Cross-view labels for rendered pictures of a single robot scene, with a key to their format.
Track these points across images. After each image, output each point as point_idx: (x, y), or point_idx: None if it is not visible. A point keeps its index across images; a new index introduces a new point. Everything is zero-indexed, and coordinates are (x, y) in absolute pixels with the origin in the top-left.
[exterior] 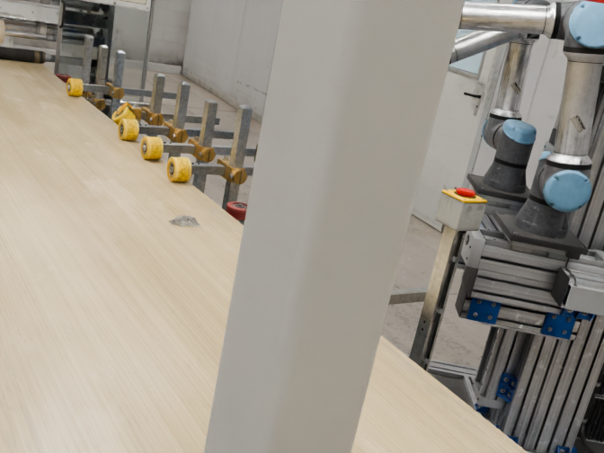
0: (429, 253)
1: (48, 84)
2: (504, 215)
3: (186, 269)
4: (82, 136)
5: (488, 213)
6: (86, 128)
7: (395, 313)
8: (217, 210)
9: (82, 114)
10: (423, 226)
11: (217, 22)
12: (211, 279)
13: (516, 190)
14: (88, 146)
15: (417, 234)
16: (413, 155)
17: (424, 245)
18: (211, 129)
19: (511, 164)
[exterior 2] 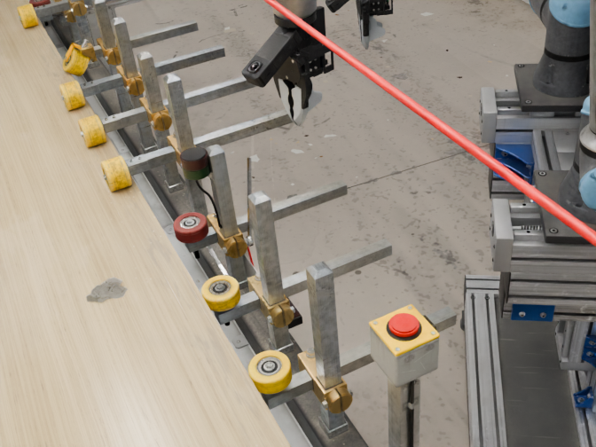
0: (533, 59)
1: (4, 12)
2: (547, 176)
3: (84, 412)
4: (20, 120)
5: (545, 128)
6: (29, 99)
7: (483, 175)
8: (157, 243)
9: (31, 66)
10: (529, 13)
11: None
12: (113, 430)
13: (580, 92)
14: (22, 144)
15: (520, 28)
16: None
17: (528, 47)
18: (156, 90)
19: (568, 58)
